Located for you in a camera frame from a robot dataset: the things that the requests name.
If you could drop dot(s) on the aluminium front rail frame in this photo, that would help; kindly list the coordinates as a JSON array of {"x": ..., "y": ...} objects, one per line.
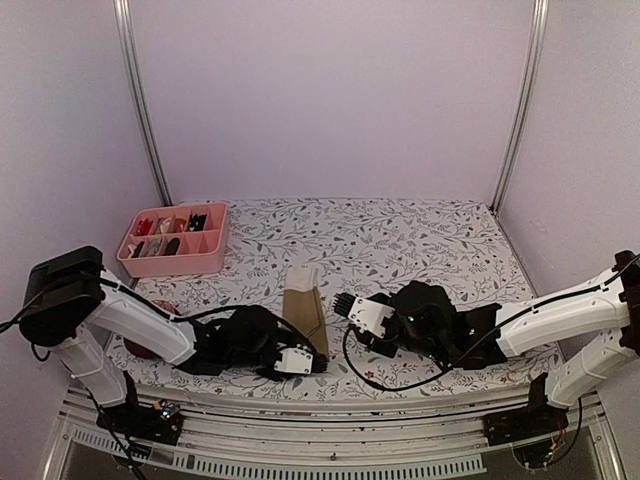
[{"x": 232, "y": 437}]

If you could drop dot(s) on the pink divided organizer box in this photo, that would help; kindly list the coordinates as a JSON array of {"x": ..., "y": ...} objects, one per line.
[{"x": 199, "y": 253}]

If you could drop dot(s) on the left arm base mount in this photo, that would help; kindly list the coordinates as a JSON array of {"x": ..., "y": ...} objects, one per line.
[{"x": 161, "y": 423}]

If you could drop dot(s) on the left aluminium corner post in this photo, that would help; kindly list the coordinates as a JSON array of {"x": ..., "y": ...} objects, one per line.
[{"x": 133, "y": 72}]

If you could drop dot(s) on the tan beige underwear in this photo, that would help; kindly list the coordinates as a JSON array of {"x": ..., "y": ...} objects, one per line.
[{"x": 302, "y": 306}]

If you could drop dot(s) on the aluminium corner post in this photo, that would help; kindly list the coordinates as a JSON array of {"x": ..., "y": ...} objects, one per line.
[
  {"x": 133, "y": 72},
  {"x": 526, "y": 92}
]

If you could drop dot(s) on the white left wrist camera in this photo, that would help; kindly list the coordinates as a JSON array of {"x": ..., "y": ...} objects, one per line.
[{"x": 294, "y": 360}]

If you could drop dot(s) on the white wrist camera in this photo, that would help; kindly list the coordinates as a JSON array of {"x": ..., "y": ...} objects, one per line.
[
  {"x": 294, "y": 360},
  {"x": 367, "y": 315}
]

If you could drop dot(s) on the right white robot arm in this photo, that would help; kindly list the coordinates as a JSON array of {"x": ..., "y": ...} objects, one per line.
[{"x": 607, "y": 305}]

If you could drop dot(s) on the black rolled cloth in box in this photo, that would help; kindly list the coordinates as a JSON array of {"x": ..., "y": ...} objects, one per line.
[{"x": 172, "y": 247}]

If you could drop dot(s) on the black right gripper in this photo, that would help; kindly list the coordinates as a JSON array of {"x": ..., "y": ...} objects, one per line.
[{"x": 382, "y": 346}]

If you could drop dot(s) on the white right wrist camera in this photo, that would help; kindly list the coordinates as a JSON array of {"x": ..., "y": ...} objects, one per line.
[{"x": 367, "y": 315}]

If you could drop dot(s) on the floral patterned table cloth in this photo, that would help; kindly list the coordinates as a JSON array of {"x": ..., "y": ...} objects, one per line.
[{"x": 359, "y": 246}]

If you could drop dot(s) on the red rolled cloth in box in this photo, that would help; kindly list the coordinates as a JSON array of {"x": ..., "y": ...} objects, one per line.
[{"x": 143, "y": 227}]

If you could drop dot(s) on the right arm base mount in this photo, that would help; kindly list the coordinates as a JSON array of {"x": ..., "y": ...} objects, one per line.
[{"x": 537, "y": 417}]

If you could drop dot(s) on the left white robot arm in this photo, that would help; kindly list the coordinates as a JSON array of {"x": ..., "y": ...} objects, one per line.
[{"x": 68, "y": 296}]

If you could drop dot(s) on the red patterned bowl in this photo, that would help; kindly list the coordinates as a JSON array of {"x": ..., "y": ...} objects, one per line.
[{"x": 147, "y": 349}]

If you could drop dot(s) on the right aluminium corner post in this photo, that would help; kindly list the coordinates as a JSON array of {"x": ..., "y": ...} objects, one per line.
[{"x": 526, "y": 92}]

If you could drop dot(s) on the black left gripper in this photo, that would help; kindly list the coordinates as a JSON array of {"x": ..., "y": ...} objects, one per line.
[{"x": 289, "y": 337}]

